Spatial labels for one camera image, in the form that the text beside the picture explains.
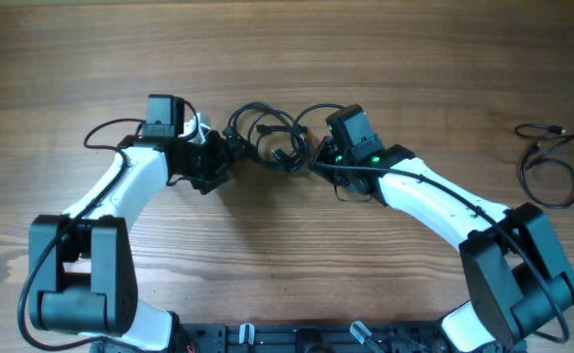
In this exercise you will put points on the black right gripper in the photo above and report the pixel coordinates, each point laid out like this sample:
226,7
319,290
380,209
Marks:
326,158

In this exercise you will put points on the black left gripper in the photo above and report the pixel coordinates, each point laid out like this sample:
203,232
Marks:
223,161

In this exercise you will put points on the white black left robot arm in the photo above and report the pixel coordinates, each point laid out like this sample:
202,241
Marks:
81,278

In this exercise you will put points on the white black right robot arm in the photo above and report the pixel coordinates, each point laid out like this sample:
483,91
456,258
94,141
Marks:
518,277

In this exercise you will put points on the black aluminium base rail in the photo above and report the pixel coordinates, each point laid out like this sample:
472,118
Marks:
396,337

